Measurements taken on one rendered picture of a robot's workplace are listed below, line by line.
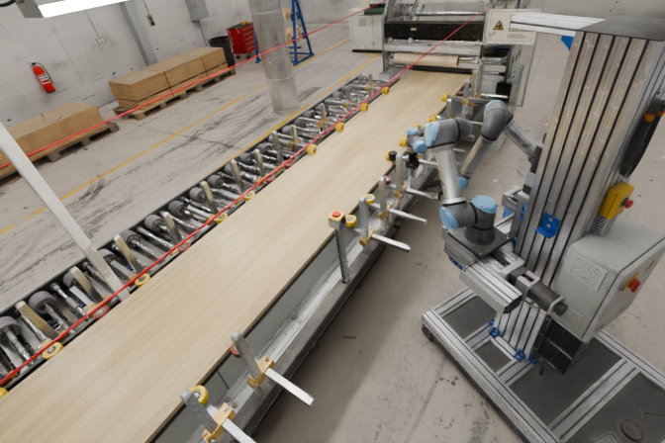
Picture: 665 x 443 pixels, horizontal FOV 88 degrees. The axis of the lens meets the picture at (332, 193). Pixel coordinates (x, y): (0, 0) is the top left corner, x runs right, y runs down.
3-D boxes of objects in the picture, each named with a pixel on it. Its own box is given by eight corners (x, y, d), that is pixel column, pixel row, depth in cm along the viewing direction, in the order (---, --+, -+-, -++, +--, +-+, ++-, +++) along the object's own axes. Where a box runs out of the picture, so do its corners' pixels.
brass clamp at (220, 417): (237, 414, 146) (234, 409, 143) (212, 447, 137) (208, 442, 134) (227, 406, 149) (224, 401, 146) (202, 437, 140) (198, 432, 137)
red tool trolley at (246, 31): (262, 51, 979) (255, 21, 931) (247, 60, 926) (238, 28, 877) (249, 51, 997) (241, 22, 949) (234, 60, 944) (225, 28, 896)
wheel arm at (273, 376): (315, 401, 147) (314, 398, 145) (311, 409, 145) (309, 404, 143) (244, 352, 169) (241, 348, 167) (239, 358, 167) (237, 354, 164)
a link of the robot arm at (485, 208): (499, 225, 171) (504, 205, 162) (473, 231, 170) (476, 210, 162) (487, 211, 180) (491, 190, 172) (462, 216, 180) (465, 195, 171)
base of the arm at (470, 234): (501, 236, 178) (505, 222, 172) (480, 249, 173) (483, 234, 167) (478, 221, 189) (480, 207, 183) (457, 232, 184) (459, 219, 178)
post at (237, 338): (269, 388, 165) (241, 332, 136) (264, 395, 162) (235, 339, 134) (263, 384, 166) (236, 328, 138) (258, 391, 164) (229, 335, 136)
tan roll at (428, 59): (506, 67, 384) (508, 56, 377) (504, 71, 377) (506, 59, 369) (390, 60, 456) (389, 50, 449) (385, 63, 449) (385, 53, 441)
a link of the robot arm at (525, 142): (544, 182, 197) (478, 119, 188) (541, 167, 208) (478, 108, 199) (565, 170, 189) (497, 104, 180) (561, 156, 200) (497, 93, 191)
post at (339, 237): (350, 278, 211) (343, 223, 184) (346, 284, 208) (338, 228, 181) (344, 275, 213) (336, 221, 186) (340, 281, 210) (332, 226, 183)
